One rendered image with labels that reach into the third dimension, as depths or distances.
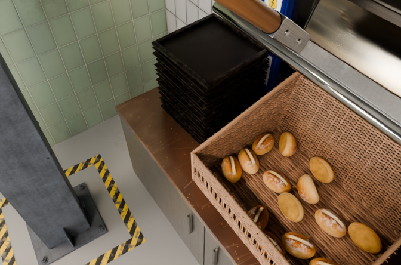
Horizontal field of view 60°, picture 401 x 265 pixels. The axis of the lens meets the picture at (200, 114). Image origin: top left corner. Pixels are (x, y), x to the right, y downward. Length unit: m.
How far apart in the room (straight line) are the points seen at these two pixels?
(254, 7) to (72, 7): 1.37
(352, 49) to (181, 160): 0.66
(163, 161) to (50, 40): 0.83
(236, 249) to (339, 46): 0.67
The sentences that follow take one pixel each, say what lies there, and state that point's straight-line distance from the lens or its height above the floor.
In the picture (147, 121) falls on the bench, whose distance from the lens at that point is 1.38.
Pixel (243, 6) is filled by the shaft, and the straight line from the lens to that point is 0.41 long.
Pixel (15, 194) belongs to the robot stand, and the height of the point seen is 0.49.
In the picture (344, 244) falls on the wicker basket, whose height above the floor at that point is 0.59.
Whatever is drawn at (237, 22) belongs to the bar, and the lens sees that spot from 0.81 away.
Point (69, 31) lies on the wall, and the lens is 1.78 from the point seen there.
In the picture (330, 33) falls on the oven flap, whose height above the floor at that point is 1.00.
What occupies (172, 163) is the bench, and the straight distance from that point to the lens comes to 1.24.
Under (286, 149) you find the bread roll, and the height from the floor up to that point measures 0.64.
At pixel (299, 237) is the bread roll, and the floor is 0.65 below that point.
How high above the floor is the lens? 1.61
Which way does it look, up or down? 48 degrees down
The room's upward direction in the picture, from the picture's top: straight up
